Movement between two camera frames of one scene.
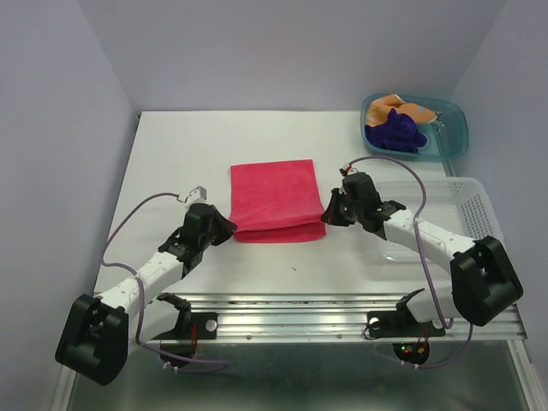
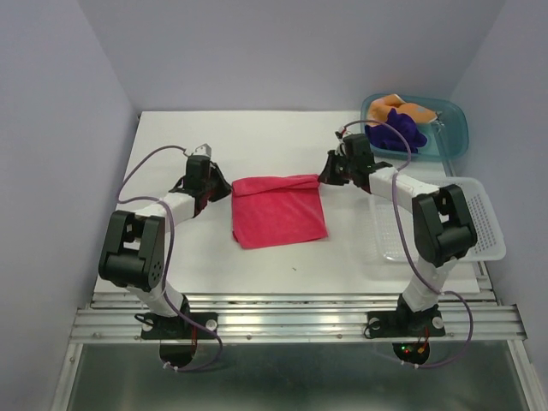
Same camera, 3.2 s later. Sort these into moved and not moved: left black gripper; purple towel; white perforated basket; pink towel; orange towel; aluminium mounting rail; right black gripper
Moved: pink towel; left black gripper; right black gripper
Not moved: purple towel; orange towel; white perforated basket; aluminium mounting rail
